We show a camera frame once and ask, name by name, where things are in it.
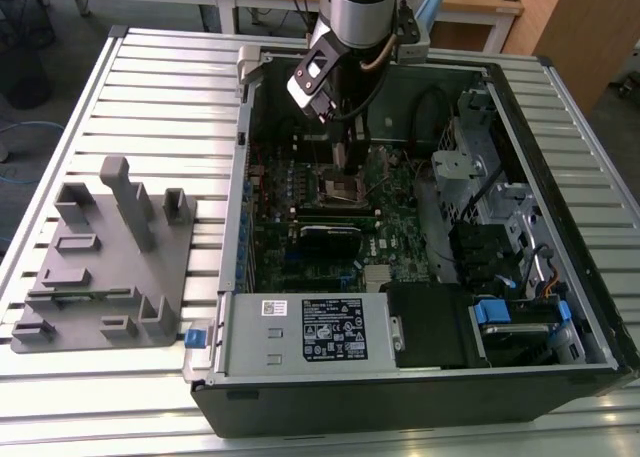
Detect black RAM slot bank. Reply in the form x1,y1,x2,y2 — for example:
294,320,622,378
294,135,369,164
298,203,381,217

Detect blue floor cable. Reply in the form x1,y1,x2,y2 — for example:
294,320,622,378
0,120,65,186

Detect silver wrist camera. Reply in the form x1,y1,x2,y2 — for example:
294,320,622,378
286,46,342,124

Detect coloured power wires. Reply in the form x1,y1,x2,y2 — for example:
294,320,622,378
537,271,569,301

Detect thick black cable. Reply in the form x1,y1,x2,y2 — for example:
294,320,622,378
408,85,452,149
460,160,500,223

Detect metal socket cover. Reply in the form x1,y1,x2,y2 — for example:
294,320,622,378
369,145,393,196

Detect silver power supply unit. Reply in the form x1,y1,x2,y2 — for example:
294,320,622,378
213,291,401,378

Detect black office chair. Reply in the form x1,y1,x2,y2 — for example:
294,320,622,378
0,0,56,111

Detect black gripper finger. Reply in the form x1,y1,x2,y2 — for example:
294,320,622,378
343,126,372,177

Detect grey wrist-mounted box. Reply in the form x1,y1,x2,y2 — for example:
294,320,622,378
393,24,432,62

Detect wooden cabinet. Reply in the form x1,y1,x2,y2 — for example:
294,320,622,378
504,0,640,116

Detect hard disk in blue carrier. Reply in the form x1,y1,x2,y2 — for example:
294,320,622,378
468,298,574,369

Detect perforated metal drive cage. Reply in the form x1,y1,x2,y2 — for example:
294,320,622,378
430,89,501,228

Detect grey parts rack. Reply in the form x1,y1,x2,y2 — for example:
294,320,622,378
9,155,200,354

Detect green motherboard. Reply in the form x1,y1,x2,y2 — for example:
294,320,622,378
247,141,441,294

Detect black disk bay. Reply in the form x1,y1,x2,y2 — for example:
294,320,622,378
447,222,517,294

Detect black graphics card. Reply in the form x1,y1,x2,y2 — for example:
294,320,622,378
298,222,362,259

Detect CPU socket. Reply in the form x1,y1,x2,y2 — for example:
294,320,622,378
315,162,372,207

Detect black PC case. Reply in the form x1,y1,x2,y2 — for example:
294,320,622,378
182,44,640,439

